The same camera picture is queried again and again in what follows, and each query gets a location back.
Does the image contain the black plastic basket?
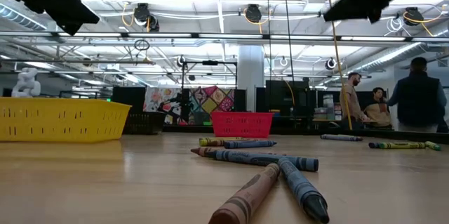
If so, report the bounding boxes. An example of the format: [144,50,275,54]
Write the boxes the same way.
[122,111,168,136]

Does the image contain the colourful patchwork cloth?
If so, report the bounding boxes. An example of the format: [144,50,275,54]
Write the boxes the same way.
[142,85,236,126]

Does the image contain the red plastic basket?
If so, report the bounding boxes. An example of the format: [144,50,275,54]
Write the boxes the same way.
[210,111,275,139]

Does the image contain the black panel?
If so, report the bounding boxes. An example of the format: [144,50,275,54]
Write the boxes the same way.
[111,86,147,113]

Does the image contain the long light bar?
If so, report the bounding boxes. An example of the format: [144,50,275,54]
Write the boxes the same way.
[0,31,449,42]

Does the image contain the thin black hanging cable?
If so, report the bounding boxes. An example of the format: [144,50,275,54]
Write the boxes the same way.
[267,0,274,112]

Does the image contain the black ceiling cable reel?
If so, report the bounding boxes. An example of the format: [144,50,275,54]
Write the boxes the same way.
[244,4,262,24]
[147,15,161,32]
[403,6,424,27]
[134,2,151,25]

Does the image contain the white column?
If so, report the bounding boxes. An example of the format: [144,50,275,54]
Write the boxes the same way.
[237,44,265,112]

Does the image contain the silver ceiling duct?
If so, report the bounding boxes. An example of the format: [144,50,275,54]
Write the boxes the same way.
[350,42,424,74]
[0,2,48,31]

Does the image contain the person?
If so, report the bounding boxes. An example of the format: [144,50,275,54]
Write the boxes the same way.
[363,86,393,129]
[339,72,368,131]
[387,56,449,133]

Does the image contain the grey horizontal pipe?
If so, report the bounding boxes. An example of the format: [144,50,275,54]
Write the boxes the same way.
[0,58,156,65]

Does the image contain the black stand frame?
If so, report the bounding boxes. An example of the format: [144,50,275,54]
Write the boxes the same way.
[180,60,239,126]

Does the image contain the dark cabinet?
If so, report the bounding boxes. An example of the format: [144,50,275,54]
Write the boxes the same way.
[255,79,311,126]

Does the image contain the shelf with boxes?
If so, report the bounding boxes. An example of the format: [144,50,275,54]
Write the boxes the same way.
[313,93,343,121]

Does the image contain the yellow-green crayon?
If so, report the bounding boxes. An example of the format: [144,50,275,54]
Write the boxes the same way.
[320,133,364,143]
[368,141,427,150]
[423,140,443,152]

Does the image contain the yellow plastic basket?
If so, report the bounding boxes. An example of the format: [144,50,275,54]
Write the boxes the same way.
[0,96,133,143]

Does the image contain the white robot figure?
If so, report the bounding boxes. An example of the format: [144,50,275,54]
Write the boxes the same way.
[11,67,42,98]

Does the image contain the blue crayon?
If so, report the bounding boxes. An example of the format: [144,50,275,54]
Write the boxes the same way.
[223,140,278,150]
[278,157,330,224]
[206,149,320,173]

